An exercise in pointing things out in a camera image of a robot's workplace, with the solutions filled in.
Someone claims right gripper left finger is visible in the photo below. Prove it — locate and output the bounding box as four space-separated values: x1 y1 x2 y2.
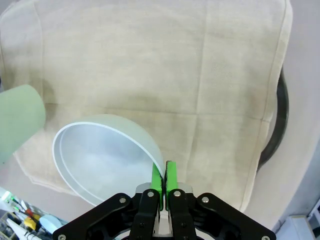
52 161 166 240

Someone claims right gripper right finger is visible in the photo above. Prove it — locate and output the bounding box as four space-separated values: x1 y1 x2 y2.
164 161 277 240

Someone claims white bowl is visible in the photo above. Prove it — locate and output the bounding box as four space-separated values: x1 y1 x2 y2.
51 114 167 206

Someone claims tall pale green cup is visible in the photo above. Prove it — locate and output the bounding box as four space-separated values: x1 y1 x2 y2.
0 84 47 165

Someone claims beige cloth mat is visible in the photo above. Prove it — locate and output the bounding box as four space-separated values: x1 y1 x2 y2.
0 0 293 212

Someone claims light blue bowl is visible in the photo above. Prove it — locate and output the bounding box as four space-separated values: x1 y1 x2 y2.
39 214 68 233

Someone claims white box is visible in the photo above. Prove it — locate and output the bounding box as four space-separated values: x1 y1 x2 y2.
272 214 320 240

